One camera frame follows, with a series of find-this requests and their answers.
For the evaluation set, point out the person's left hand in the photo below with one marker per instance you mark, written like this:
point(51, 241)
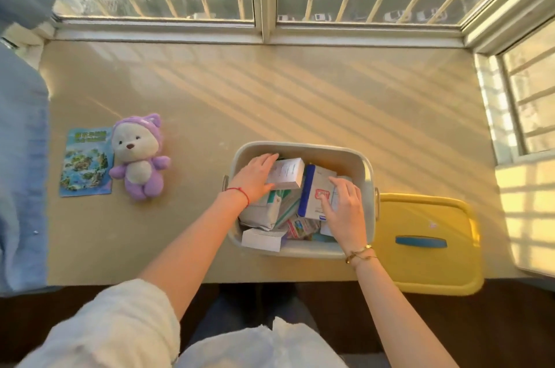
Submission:
point(251, 181)

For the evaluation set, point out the person's right hand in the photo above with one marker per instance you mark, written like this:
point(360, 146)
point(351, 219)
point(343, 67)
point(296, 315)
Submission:
point(345, 216)

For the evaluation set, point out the person's right middle finger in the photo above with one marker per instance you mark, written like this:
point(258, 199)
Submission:
point(347, 186)

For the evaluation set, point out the person's right thumb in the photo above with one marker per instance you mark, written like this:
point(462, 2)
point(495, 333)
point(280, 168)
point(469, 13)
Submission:
point(326, 208)

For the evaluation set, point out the person's left fingers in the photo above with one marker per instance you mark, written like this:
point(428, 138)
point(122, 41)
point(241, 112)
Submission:
point(264, 161)

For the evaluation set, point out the white and blue medicine box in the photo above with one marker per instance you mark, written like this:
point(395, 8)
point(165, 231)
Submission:
point(315, 192)

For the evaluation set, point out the plain white medicine box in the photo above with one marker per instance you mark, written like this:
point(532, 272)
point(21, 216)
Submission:
point(287, 173)

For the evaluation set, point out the person's left forearm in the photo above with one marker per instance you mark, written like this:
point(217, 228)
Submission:
point(190, 246)

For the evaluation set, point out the person's right forearm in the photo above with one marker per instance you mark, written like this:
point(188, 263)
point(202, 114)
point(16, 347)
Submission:
point(396, 315)

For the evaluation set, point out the pink patterned medicine packet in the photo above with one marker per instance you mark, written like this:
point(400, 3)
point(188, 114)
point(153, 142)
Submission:
point(302, 227)

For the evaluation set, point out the white plastic storage bin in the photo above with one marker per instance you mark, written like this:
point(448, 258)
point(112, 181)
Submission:
point(303, 246)

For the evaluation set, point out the small white cardboard box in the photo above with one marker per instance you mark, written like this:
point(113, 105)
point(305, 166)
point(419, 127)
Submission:
point(263, 239)

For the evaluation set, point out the yellow bin lid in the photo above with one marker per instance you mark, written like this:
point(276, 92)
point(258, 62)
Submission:
point(429, 244)

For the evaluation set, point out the person's legs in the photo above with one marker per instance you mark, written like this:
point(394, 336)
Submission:
point(256, 311)

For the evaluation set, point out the purple plush bear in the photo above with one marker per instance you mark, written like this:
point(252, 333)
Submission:
point(138, 157)

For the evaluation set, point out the blue illustrated map booklet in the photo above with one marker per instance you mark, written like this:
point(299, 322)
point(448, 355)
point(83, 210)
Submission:
point(84, 162)

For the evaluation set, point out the side window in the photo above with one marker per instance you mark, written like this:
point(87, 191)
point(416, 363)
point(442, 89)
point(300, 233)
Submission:
point(522, 94)

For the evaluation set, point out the person's white sleeve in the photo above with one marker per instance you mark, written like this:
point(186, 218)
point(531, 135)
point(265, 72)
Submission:
point(112, 331)

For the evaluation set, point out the blue fabric curtain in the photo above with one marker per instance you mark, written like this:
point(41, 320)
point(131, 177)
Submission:
point(21, 155)

